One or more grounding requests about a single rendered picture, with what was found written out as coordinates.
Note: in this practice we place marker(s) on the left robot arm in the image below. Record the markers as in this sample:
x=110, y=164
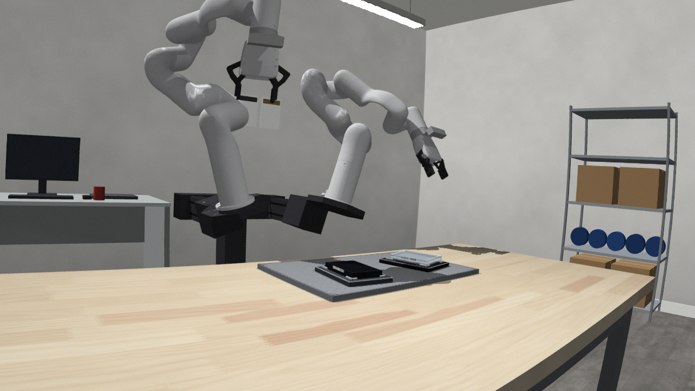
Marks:
x=356, y=138

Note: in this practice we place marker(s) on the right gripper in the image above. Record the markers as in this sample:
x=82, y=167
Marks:
x=259, y=63

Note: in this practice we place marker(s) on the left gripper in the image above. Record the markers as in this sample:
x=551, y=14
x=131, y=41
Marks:
x=427, y=154

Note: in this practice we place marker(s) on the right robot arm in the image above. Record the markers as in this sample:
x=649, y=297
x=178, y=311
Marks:
x=220, y=112

